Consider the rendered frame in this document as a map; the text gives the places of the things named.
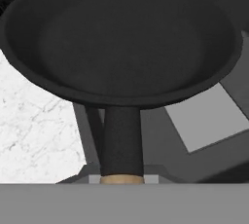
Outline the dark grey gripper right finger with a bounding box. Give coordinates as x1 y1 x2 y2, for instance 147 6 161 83
142 164 185 185

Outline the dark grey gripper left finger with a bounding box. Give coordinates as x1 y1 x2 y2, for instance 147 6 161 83
56 105 106 185

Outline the black frying pan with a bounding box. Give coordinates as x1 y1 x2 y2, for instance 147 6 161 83
0 0 244 185

